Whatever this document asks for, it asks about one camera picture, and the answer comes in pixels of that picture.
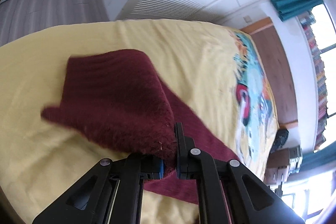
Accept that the row of books on shelf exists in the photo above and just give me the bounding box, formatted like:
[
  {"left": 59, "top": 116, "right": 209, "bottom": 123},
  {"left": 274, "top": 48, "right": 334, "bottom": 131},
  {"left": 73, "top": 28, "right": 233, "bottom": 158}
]
[{"left": 298, "top": 9, "right": 328, "bottom": 150}]

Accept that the wooden drawer cabinet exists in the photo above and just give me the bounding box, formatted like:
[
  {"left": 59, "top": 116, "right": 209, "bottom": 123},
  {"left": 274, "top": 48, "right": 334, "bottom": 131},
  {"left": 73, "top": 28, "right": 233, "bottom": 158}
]
[{"left": 264, "top": 148, "right": 290, "bottom": 185}]

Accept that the teal curtain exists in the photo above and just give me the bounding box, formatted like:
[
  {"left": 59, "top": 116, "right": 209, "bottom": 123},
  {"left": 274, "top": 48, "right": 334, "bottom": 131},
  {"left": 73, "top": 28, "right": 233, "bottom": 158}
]
[
  {"left": 299, "top": 146, "right": 335, "bottom": 176},
  {"left": 270, "top": 0, "right": 324, "bottom": 22}
]

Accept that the wooden headboard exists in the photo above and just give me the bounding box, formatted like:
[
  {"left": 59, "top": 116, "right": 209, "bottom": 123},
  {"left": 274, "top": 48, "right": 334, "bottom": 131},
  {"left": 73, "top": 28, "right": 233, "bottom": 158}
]
[{"left": 241, "top": 17, "right": 298, "bottom": 129}]

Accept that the dark red knitted sweater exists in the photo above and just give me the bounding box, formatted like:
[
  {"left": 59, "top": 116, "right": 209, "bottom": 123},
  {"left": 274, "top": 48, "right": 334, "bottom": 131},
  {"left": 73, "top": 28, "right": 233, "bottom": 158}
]
[{"left": 41, "top": 50, "right": 236, "bottom": 203}]

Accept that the black backpack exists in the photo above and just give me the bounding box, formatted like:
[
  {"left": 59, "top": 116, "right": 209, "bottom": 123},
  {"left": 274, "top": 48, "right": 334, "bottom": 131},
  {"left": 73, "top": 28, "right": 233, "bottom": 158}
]
[{"left": 270, "top": 128, "right": 289, "bottom": 153}]

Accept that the yellow printed bed cover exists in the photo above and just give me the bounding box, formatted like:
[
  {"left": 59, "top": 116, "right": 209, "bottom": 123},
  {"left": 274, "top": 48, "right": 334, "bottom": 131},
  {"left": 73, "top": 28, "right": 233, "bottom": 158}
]
[{"left": 1, "top": 20, "right": 278, "bottom": 223}]

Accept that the white printer on cabinet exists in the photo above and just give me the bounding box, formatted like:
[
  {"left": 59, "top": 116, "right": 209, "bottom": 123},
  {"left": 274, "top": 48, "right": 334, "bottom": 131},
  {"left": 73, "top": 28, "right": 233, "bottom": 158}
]
[{"left": 289, "top": 145, "right": 303, "bottom": 174}]

